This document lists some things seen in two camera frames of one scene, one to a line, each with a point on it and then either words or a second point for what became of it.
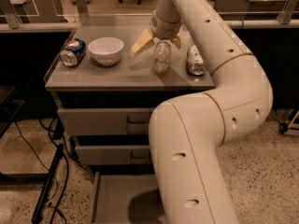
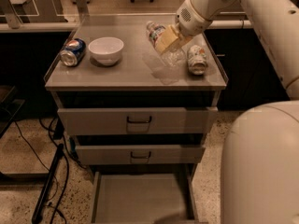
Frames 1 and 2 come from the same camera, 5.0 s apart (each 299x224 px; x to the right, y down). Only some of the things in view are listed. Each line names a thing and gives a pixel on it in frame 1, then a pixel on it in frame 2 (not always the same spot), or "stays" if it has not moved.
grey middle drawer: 113,154 stays
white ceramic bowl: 106,50 stays
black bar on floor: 46,187 stays
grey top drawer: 106,121 stays
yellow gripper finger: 145,37 -> 169,37
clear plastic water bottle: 162,57 -> 176,56
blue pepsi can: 73,52 stays
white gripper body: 164,29 -> 191,21
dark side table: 7,108 stays
